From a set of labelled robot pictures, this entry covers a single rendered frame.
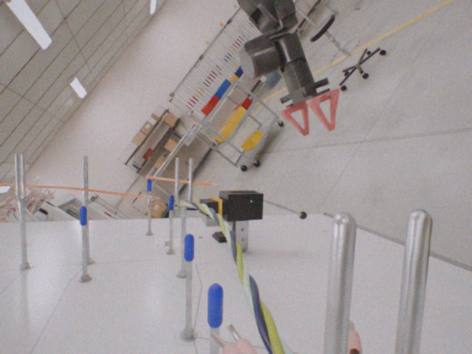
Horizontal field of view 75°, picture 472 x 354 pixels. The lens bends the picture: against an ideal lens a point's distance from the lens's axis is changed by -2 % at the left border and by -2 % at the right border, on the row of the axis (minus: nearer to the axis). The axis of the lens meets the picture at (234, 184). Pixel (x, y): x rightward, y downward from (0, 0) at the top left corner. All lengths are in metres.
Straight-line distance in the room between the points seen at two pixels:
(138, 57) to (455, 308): 8.73
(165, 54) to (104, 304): 8.72
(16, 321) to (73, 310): 0.04
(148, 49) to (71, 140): 3.04
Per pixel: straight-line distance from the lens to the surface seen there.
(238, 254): 0.18
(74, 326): 0.32
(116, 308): 0.33
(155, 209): 7.62
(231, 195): 0.44
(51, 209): 1.00
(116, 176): 8.44
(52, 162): 8.65
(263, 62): 0.63
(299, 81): 0.66
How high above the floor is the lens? 1.29
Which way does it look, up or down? 16 degrees down
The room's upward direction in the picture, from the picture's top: 53 degrees counter-clockwise
